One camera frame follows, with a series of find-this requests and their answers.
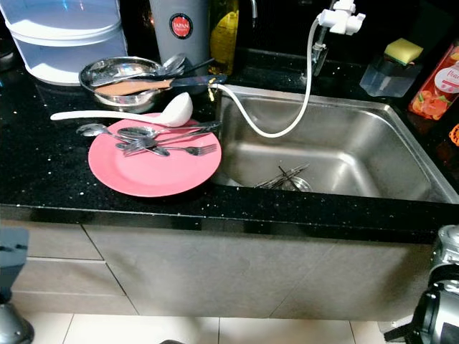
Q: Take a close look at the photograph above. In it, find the white plastic ladle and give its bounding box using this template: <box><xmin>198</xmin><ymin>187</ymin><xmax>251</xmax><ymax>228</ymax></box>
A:
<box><xmin>50</xmin><ymin>92</ymin><xmax>193</xmax><ymax>128</ymax></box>

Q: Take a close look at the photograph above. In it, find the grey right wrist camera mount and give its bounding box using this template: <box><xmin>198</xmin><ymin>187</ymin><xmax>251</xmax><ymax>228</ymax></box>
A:
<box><xmin>430</xmin><ymin>224</ymin><xmax>459</xmax><ymax>284</ymax></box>

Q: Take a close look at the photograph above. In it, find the dark cabinet with white trim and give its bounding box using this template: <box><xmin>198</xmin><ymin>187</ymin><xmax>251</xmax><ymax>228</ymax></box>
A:
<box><xmin>384</xmin><ymin>315</ymin><xmax>420</xmax><ymax>344</ymax></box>

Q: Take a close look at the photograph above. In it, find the steel sink drain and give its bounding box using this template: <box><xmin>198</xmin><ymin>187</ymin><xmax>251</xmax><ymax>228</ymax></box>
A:
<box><xmin>273</xmin><ymin>173</ymin><xmax>313</xmax><ymax>192</ymax></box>

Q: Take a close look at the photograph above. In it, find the steel fork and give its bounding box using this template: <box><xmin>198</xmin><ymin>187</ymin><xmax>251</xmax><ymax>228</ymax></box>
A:
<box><xmin>118</xmin><ymin>142</ymin><xmax>218</xmax><ymax>157</ymax></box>
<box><xmin>90</xmin><ymin>54</ymin><xmax>187</xmax><ymax>85</ymax></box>
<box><xmin>120</xmin><ymin>130</ymin><xmax>209</xmax><ymax>157</ymax></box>

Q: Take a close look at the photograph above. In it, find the grey water filter canister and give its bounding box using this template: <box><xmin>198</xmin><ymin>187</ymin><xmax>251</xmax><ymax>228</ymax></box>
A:
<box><xmin>149</xmin><ymin>0</ymin><xmax>209</xmax><ymax>69</ymax></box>

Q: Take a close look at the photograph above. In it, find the chrome tap stem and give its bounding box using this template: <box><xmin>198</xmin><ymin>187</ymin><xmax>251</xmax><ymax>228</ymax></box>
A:
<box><xmin>312</xmin><ymin>43</ymin><xmax>328</xmax><ymax>80</ymax></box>

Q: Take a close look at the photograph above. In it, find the stainless steel sink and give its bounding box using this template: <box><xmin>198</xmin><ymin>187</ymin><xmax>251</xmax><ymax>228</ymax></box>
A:
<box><xmin>212</xmin><ymin>85</ymin><xmax>459</xmax><ymax>204</ymax></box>

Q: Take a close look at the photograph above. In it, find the stainless steel bowl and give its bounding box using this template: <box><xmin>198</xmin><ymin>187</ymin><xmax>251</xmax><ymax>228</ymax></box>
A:
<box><xmin>79</xmin><ymin>56</ymin><xmax>184</xmax><ymax>108</ymax></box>

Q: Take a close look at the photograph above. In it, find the white flexible hose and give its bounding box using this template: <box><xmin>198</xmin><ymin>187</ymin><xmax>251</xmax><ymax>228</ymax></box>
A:
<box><xmin>212</xmin><ymin>20</ymin><xmax>323</xmax><ymax>138</ymax></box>

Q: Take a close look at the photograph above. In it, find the clear plastic sponge holder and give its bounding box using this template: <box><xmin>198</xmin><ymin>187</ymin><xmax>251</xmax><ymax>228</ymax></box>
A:
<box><xmin>360</xmin><ymin>54</ymin><xmax>418</xmax><ymax>97</ymax></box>

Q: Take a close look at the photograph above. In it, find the yellow cooking oil bottle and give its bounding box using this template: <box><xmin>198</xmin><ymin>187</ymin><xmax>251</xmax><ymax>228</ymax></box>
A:
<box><xmin>208</xmin><ymin>0</ymin><xmax>241</xmax><ymax>76</ymax></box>

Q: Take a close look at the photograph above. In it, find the peach dish soap bottle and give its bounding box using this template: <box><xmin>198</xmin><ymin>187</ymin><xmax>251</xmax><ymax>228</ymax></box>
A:
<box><xmin>407</xmin><ymin>43</ymin><xmax>459</xmax><ymax>121</ymax></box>

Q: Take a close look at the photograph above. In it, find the yellow sponge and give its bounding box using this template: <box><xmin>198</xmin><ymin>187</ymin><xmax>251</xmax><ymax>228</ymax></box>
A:
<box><xmin>384</xmin><ymin>38</ymin><xmax>424</xmax><ymax>67</ymax></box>

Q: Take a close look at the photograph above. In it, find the thin black handled utensil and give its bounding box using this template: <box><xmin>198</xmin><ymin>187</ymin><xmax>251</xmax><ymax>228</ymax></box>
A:
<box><xmin>158</xmin><ymin>57</ymin><xmax>216</xmax><ymax>78</ymax></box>

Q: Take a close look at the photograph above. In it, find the pink plate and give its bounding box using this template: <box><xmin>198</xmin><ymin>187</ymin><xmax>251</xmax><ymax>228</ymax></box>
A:
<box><xmin>87</xmin><ymin>113</ymin><xmax>223</xmax><ymax>198</ymax></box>

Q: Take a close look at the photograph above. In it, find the white tap diverter valve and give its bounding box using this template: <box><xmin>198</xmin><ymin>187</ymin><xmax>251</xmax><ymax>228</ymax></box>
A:
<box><xmin>319</xmin><ymin>0</ymin><xmax>366</xmax><ymax>37</ymax></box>

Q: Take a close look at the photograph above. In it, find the brown spatula with black handle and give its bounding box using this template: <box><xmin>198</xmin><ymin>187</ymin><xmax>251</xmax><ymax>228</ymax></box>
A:
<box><xmin>97</xmin><ymin>74</ymin><xmax>227</xmax><ymax>96</ymax></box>

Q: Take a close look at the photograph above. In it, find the grey kitchen cabinet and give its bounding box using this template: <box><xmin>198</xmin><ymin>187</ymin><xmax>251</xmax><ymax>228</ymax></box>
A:
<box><xmin>0</xmin><ymin>219</ymin><xmax>438</xmax><ymax>322</ymax></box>

